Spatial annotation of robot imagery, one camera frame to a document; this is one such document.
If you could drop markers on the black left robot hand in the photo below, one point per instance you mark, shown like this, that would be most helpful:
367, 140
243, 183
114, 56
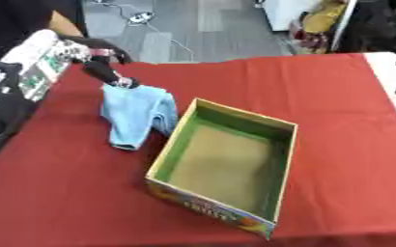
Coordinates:
99, 66

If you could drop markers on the light blue cloth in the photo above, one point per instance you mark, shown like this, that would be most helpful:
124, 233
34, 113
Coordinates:
134, 114

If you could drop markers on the cardboard box with green inside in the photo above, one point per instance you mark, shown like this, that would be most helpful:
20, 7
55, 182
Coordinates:
225, 164

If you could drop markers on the white power strip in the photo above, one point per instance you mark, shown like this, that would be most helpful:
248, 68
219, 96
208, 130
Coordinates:
141, 17

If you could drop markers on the person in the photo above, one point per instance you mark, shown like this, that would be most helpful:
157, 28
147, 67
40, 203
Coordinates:
21, 22

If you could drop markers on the yellow and red bag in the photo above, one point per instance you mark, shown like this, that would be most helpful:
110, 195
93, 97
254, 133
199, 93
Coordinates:
320, 25

